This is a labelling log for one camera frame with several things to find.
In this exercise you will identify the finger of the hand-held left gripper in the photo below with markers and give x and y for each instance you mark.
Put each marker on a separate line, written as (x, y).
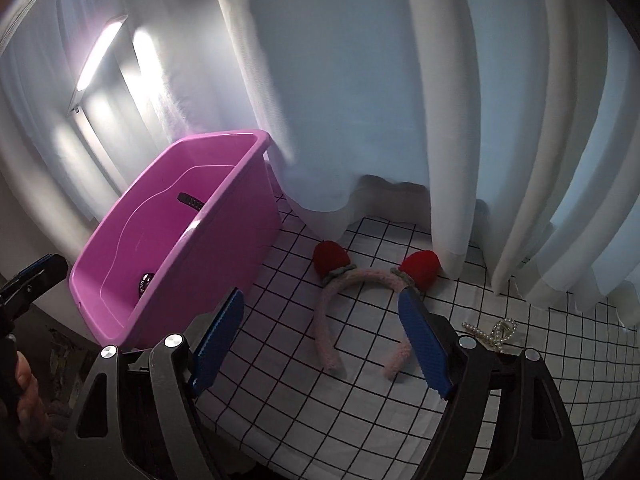
(45, 270)

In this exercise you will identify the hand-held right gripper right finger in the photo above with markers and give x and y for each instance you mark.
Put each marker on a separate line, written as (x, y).
(425, 345)

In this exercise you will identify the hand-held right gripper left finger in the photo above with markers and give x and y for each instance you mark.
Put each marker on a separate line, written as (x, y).
(220, 340)

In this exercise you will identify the pink plastic basin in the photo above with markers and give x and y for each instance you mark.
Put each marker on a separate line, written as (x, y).
(225, 260)

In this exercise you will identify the pink headband with red strawberries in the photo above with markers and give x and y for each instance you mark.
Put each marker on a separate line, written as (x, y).
(322, 320)

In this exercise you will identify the person's left hand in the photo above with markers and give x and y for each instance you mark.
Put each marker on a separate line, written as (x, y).
(31, 400)

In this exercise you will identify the black round disc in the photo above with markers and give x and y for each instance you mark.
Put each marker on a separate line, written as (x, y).
(146, 287)

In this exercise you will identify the white black grid cloth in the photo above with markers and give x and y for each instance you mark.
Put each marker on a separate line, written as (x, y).
(360, 410)

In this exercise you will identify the white light bar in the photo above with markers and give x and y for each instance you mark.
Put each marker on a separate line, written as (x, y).
(100, 55)

